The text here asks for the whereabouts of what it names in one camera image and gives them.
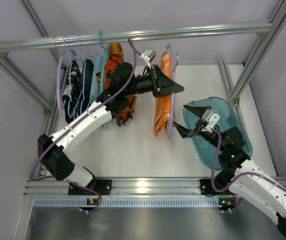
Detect aluminium frame post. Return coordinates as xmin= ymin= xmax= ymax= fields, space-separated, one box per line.
xmin=228 ymin=0 xmax=286 ymax=107
xmin=0 ymin=53 xmax=55 ymax=116

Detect right aluminium frame post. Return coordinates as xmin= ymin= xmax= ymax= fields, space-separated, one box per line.
xmin=228 ymin=0 xmax=286 ymax=107

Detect lilac plastic hanger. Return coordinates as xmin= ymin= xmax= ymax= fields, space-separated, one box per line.
xmin=166 ymin=44 xmax=179 ymax=140
xmin=56 ymin=48 xmax=76 ymax=118

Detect dark navy trousers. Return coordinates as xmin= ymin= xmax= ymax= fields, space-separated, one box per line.
xmin=78 ymin=59 xmax=94 ymax=115

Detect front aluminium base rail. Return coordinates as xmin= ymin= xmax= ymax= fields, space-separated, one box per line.
xmin=22 ymin=176 xmax=286 ymax=201

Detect teal transparent plastic tub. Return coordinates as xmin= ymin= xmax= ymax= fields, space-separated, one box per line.
xmin=187 ymin=96 xmax=253 ymax=169

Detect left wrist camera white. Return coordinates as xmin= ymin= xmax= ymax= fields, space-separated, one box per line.
xmin=140 ymin=49 xmax=156 ymax=69

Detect black white patterned trousers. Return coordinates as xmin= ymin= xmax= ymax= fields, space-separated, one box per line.
xmin=62 ymin=59 xmax=82 ymax=125

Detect left aluminium frame post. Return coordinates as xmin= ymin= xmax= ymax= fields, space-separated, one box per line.
xmin=0 ymin=53 xmax=55 ymax=116

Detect light blue trousers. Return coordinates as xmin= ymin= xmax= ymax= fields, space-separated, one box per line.
xmin=89 ymin=54 xmax=103 ymax=106

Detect orange tie-dye trousers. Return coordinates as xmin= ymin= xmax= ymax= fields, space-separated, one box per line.
xmin=153 ymin=51 xmax=173 ymax=139

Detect teal plastic hanger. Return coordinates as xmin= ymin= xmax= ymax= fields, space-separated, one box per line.
xmin=98 ymin=30 xmax=110 ymax=94

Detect empty lilac plastic hanger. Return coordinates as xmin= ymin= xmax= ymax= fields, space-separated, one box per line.
xmin=56 ymin=48 xmax=76 ymax=118

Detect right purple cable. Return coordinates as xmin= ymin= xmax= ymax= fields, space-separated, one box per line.
xmin=206 ymin=126 xmax=286 ymax=213

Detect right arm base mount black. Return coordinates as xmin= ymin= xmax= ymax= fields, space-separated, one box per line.
xmin=199 ymin=178 xmax=232 ymax=197

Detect purple cable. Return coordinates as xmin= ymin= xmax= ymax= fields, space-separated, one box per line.
xmin=206 ymin=126 xmax=286 ymax=213
xmin=29 ymin=37 xmax=144 ymax=213

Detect light blue wire hanger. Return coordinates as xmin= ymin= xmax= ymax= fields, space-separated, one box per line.
xmin=62 ymin=34 xmax=79 ymax=120
xmin=76 ymin=33 xmax=87 ymax=115

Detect camouflage orange trousers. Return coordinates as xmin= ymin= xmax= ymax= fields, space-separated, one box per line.
xmin=96 ymin=43 xmax=137 ymax=127

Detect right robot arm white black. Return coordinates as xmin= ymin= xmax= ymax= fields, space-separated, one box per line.
xmin=173 ymin=105 xmax=286 ymax=238

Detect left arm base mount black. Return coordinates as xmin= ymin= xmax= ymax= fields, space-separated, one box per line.
xmin=68 ymin=179 xmax=113 ymax=196

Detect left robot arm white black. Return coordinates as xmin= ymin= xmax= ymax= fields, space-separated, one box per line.
xmin=37 ymin=62 xmax=184 ymax=188

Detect aluminium hanging rail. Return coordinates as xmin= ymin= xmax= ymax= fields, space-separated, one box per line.
xmin=0 ymin=20 xmax=273 ymax=53

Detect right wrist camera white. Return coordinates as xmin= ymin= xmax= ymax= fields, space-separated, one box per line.
xmin=201 ymin=109 xmax=220 ymax=127

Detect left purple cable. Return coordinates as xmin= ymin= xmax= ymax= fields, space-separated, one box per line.
xmin=29 ymin=37 xmax=144 ymax=213

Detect slotted grey cable duct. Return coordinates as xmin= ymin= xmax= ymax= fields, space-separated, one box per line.
xmin=34 ymin=197 xmax=224 ymax=208

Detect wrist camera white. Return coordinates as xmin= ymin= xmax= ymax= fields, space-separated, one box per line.
xmin=140 ymin=49 xmax=156 ymax=69
xmin=201 ymin=109 xmax=220 ymax=127

